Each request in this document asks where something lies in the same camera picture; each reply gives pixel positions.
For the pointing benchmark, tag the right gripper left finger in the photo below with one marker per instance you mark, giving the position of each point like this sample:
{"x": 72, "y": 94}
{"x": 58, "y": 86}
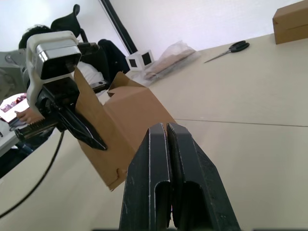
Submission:
{"x": 149, "y": 180}

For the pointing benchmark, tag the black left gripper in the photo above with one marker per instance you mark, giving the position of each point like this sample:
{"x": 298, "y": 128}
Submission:
{"x": 60, "y": 93}

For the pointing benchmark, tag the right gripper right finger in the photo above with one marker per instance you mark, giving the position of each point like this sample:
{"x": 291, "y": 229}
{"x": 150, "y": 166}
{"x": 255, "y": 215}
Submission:
{"x": 195, "y": 187}

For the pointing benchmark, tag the brown cardboard box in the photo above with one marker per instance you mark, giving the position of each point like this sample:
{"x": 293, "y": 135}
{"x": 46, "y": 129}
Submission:
{"x": 130, "y": 115}

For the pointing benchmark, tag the clear plastic bag of cardboard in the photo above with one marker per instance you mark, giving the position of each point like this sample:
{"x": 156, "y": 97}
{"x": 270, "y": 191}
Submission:
{"x": 173, "y": 60}

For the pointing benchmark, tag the small closed cardboard box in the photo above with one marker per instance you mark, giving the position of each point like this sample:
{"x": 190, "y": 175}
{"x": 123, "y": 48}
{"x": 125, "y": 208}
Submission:
{"x": 291, "y": 24}

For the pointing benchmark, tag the open laptop screen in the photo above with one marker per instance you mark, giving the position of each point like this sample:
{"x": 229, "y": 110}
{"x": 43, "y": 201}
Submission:
{"x": 12, "y": 106}

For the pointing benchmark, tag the dark jacket on chair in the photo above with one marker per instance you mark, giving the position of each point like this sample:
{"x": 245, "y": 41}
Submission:
{"x": 113, "y": 60}

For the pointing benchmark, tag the white cube with black squares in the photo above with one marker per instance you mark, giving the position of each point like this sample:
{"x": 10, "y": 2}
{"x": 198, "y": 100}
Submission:
{"x": 140, "y": 60}

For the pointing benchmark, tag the black office chair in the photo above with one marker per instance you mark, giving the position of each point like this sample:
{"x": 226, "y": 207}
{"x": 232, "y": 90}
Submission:
{"x": 67, "y": 22}

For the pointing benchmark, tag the black slanted pole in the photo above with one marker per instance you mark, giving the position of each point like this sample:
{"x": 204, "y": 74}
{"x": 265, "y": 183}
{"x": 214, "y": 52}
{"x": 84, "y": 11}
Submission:
{"x": 120, "y": 26}

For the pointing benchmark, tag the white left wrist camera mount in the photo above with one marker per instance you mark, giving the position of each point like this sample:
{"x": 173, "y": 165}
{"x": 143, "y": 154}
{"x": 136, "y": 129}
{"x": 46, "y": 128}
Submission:
{"x": 32, "y": 79}

